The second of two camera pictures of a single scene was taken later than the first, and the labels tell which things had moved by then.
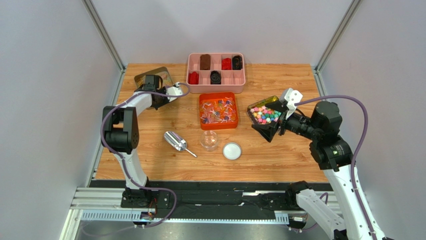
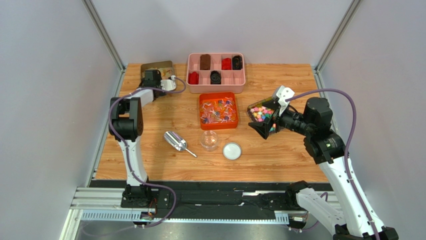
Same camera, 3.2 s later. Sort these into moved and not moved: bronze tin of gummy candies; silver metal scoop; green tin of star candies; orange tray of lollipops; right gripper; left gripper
Moved: bronze tin of gummy candies; left gripper
Not moved: green tin of star candies; orange tray of lollipops; silver metal scoop; right gripper
